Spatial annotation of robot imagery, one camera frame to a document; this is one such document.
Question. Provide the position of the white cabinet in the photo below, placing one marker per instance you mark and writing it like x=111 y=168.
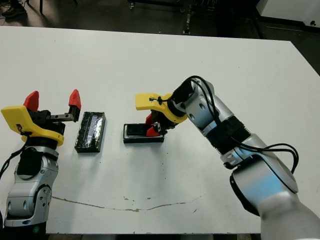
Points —
x=287 y=10

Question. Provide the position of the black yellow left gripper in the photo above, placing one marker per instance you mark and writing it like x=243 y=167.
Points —
x=25 y=122

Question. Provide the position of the black gantry stand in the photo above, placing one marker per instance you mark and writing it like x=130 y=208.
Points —
x=187 y=22

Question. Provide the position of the glossy black box lid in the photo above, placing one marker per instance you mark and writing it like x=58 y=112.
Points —
x=90 y=132

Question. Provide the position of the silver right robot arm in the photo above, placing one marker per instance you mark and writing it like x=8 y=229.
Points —
x=265 y=182

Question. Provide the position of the black box base white insert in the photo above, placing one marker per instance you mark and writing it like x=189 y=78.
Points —
x=140 y=140

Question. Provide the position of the black camera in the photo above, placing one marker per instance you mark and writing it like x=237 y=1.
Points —
x=136 y=130

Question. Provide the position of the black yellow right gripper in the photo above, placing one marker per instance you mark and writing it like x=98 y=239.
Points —
x=147 y=101

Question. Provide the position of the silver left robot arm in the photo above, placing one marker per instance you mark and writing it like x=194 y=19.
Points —
x=27 y=192

